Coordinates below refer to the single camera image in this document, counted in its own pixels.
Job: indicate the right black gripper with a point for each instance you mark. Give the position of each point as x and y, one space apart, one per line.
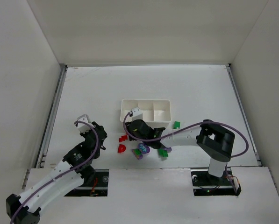
132 129

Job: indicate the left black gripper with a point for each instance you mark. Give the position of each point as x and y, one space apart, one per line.
99 134

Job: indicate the red notched lego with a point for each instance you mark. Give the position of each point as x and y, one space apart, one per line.
123 138

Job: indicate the purple round flower lego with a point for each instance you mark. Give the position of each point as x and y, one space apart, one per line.
144 149

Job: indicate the green lego plate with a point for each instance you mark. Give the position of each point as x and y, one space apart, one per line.
136 152

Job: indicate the red arch lego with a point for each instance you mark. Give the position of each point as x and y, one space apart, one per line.
121 148

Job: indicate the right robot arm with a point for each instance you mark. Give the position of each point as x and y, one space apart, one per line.
215 140

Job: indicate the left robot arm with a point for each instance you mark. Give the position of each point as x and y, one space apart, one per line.
71 172

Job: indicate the white compartment tray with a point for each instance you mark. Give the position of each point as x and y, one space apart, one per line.
156 112

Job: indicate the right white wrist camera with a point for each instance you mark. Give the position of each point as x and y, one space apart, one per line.
136 113

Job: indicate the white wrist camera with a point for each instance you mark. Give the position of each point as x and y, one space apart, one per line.
136 113
83 123

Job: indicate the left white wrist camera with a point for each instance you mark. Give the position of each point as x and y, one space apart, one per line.
83 123

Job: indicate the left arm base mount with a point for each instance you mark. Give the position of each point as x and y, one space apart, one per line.
98 187

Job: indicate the left aluminium rail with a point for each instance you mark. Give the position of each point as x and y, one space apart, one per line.
46 137

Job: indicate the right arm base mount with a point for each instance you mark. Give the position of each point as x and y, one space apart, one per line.
205 184

